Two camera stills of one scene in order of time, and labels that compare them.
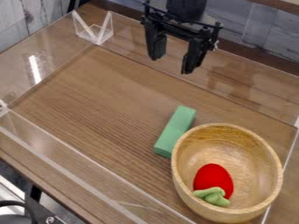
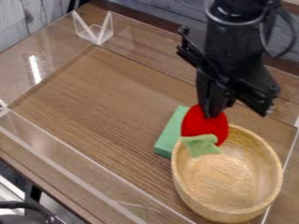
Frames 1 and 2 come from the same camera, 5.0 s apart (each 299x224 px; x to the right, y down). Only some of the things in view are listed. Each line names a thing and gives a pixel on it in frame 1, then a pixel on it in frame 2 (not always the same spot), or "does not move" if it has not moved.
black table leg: (34, 193) does not move
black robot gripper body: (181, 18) → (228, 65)
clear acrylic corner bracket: (93, 33) does not move
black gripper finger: (156, 35) → (211, 94)
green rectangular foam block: (181, 120) does not move
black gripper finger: (195, 55) → (228, 99)
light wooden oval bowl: (251, 158) does not move
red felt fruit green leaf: (212, 184) → (200, 129)
